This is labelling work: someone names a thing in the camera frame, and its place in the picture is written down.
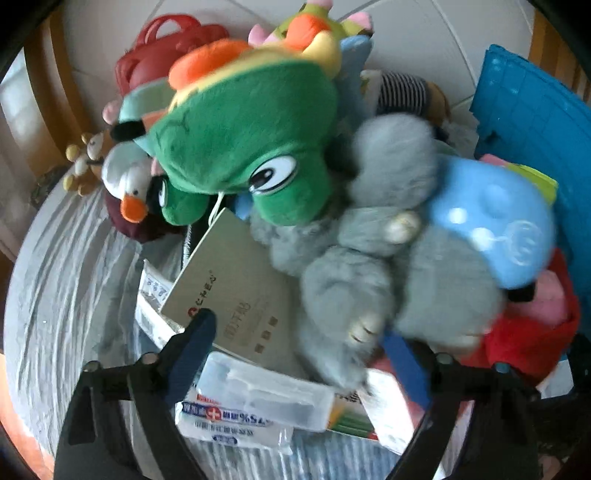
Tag green orange printed box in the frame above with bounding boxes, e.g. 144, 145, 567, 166
325, 392, 384, 441

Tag white goose plush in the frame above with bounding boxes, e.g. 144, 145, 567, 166
102, 143, 153, 224

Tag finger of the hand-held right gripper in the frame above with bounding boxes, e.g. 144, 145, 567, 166
507, 284, 537, 304

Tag white wipes packet blue label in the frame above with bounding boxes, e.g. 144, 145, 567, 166
175, 385, 295, 455

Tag dark maroon cloth item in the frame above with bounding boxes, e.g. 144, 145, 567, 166
104, 194, 185, 243

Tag blue round plastic toy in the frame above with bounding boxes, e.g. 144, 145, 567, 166
425, 157, 555, 291

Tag wooden door frame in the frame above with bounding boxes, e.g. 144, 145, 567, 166
529, 14, 587, 88
18, 18, 93, 176

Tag white pink tissue pack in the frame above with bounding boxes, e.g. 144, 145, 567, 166
365, 369, 432, 455

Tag white sachet packets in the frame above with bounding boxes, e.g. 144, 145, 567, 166
136, 258, 197, 354

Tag grey furry plush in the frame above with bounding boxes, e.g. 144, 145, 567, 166
252, 113, 504, 388

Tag teal plush toy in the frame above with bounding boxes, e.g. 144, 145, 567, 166
117, 78, 176, 153

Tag light blue plush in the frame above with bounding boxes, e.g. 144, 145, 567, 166
339, 34, 376, 93

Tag green frog plush orange crest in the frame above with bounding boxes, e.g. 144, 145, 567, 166
152, 39, 342, 227

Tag pink pig plush red dress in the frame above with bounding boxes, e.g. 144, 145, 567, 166
462, 249, 583, 384

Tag red plastic carry case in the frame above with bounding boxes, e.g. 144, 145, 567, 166
115, 14, 232, 95

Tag striped plush toy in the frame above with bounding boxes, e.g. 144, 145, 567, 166
374, 71, 451, 125

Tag blue plastic crate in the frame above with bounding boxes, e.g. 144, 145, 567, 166
470, 44, 591, 204

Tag yellow-green plush pink horns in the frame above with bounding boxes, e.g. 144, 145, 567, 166
249, 0, 375, 75

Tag clear plastic box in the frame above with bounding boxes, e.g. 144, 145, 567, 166
196, 353, 335, 432

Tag small brown bear plush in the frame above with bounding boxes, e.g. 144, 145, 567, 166
64, 141, 95, 197

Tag light green packet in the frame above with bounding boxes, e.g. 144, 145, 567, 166
517, 164, 559, 204

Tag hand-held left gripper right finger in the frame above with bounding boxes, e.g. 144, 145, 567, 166
381, 330, 541, 480

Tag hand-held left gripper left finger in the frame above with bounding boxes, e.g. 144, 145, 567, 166
54, 308, 218, 480

